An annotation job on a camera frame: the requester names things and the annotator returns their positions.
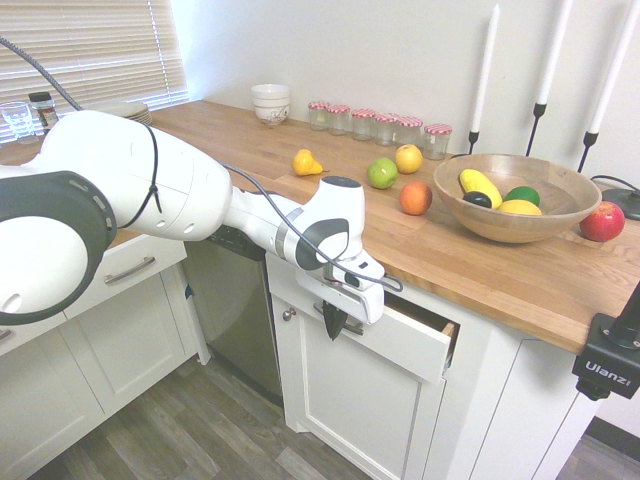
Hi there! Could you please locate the black Ulanzi clamp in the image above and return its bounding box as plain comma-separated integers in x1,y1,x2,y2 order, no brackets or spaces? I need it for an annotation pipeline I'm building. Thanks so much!
571,312,640,402

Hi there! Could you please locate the glass jar red checkered lid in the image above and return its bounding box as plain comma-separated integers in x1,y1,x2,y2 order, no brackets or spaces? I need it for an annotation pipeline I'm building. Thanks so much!
307,100,331,133
327,103,352,137
351,108,377,142
396,115,424,152
423,123,454,162
373,112,400,148

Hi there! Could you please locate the yellow banana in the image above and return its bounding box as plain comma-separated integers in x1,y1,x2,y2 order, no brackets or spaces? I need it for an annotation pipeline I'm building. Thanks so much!
458,168,504,211

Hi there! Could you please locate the white cabinet with bar handles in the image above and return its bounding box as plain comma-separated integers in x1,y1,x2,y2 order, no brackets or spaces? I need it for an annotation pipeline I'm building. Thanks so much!
0,232,212,480

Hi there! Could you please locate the stack of white plates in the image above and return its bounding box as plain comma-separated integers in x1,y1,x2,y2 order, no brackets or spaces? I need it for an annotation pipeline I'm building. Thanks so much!
111,101,153,125

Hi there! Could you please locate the grey braided robot cable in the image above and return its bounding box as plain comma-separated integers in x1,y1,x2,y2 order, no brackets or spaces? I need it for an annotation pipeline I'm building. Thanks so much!
0,35,405,294

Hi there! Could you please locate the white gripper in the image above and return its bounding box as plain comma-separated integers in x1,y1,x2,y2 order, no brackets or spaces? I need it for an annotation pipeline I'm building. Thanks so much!
297,272,386,343

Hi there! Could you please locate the black camera stand pole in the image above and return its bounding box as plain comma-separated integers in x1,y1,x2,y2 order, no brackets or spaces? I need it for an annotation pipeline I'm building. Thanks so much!
602,280,640,351

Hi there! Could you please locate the white drawer with wooden inside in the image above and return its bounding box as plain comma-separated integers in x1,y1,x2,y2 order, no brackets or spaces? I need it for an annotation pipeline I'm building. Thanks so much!
298,284,459,386

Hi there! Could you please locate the green apple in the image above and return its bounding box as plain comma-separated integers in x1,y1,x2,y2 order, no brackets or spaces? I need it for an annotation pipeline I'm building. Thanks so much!
366,157,400,191

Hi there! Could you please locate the white bowl with black print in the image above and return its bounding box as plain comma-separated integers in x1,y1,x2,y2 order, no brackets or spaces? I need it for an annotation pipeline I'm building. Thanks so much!
254,106,291,127

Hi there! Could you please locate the stainless steel dishwasher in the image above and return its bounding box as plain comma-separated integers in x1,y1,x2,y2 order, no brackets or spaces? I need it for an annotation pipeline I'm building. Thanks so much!
181,224,285,407

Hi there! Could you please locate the yellow apple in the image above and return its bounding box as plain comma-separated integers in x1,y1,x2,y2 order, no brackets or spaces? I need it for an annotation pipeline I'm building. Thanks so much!
394,143,424,175

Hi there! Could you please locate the orange red peach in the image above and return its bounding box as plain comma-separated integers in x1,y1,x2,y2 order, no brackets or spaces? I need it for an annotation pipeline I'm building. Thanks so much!
398,180,434,217

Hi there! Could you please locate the thin black cable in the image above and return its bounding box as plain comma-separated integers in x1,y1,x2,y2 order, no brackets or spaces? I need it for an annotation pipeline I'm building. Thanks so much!
589,174,640,194

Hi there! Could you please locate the green lime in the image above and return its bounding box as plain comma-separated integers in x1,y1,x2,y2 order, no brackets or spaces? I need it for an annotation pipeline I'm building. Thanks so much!
502,185,542,208

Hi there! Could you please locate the clear drinking glass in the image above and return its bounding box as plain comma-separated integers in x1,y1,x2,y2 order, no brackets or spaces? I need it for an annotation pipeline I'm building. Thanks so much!
0,100,36,146

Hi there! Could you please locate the black cable tie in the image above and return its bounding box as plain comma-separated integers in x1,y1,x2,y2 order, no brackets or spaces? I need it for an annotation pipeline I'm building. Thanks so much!
116,124,164,232

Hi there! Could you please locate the spice jar black lid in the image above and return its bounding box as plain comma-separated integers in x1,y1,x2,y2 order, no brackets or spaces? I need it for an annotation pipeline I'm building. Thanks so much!
27,91,61,134

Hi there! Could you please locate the large wooden bowl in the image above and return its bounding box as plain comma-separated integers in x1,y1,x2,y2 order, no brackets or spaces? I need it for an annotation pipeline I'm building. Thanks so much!
432,153,603,245

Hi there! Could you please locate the black avocado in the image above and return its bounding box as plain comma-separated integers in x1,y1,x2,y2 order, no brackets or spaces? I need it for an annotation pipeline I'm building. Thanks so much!
461,190,494,209

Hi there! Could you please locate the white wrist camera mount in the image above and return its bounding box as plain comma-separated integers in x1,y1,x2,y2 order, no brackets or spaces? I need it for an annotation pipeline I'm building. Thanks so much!
343,254,387,292

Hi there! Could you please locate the black round stand base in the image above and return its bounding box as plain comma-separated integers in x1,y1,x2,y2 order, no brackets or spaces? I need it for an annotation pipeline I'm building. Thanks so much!
600,186,640,223

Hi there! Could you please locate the red apple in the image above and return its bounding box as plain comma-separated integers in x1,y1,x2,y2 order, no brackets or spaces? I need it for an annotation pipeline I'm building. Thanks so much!
579,200,627,244

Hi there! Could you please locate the white window blind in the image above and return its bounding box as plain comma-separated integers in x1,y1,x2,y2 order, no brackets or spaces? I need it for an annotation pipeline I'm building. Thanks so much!
0,0,191,147

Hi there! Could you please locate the yellow lemon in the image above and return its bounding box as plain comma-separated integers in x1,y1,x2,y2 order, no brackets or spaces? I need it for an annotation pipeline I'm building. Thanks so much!
497,198,544,217

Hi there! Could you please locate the tall white candle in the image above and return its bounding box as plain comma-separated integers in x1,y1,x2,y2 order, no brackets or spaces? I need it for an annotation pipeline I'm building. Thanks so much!
587,0,640,135
471,3,502,134
536,0,575,107

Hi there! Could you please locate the yellow pear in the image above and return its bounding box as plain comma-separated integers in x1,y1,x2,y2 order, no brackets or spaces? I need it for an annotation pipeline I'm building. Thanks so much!
292,148,326,178

